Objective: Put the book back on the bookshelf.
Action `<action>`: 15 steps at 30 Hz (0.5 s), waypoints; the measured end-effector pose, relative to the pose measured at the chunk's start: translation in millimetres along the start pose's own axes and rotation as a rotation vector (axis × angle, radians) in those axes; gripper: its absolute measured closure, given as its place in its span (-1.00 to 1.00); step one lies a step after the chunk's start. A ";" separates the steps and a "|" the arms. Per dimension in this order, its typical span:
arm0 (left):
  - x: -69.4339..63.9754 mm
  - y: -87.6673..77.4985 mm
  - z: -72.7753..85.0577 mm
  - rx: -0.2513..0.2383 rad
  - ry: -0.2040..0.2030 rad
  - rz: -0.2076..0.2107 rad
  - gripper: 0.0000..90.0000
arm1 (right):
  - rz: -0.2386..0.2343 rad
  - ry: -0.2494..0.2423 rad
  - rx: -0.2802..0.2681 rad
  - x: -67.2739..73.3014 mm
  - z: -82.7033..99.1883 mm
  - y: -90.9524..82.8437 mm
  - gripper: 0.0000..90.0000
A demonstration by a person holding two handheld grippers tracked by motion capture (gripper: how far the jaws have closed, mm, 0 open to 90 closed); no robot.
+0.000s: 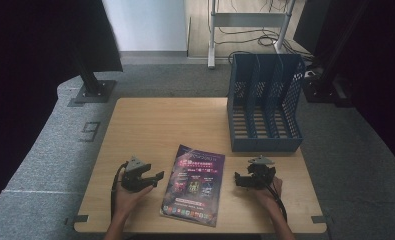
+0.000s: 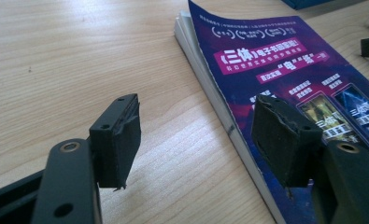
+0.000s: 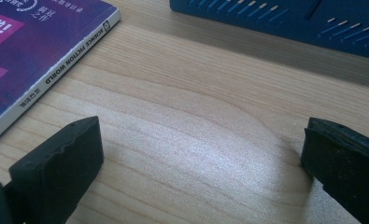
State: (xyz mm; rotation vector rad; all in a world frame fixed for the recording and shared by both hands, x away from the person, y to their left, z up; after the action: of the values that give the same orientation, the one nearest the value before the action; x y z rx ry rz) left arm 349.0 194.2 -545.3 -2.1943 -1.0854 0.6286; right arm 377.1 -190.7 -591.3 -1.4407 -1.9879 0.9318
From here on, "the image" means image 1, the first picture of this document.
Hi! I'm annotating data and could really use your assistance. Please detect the blue plastic file rack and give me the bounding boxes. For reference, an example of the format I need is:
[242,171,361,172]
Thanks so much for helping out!
[226,52,307,154]

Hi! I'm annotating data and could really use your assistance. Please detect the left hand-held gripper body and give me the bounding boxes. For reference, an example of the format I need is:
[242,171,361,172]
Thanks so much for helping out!
[120,155,153,193]

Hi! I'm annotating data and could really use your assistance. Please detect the purple magazine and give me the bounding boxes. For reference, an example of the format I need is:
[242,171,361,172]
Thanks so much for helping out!
[159,143,226,228]

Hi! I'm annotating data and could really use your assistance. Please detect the white metal desk frame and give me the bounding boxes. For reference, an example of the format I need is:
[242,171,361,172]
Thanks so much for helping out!
[207,0,298,70]

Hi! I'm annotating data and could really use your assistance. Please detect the person's right hand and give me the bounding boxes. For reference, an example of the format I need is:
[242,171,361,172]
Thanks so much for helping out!
[252,176,284,215]

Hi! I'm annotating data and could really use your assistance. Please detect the black metal stand with base plate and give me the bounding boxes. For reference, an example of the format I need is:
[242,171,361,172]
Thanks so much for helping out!
[68,49,118,105]
[302,0,369,105]

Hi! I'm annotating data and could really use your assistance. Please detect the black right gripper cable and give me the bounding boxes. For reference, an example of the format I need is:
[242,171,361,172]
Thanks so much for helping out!
[264,182,289,224]

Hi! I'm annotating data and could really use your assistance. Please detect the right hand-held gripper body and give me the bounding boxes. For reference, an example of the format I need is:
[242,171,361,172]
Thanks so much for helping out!
[246,154,277,191]

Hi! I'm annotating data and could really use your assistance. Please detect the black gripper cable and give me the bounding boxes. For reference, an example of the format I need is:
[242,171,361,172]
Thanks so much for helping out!
[110,161,130,222]
[264,182,289,224]

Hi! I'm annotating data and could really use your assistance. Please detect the grey metal table bracket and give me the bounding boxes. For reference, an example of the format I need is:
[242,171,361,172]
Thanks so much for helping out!
[64,214,90,226]
[311,215,333,225]

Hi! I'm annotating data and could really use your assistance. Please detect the person's left hand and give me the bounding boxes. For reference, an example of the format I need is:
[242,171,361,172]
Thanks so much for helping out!
[112,181,155,222]

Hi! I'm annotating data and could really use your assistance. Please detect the black curtain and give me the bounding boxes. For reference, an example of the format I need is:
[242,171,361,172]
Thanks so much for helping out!
[293,0,395,165]
[0,0,124,222]

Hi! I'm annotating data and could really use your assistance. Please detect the black floor cables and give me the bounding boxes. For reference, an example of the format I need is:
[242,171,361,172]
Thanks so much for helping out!
[214,0,317,65]

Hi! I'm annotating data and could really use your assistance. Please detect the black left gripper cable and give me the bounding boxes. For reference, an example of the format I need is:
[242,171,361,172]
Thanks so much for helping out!
[110,161,130,222]

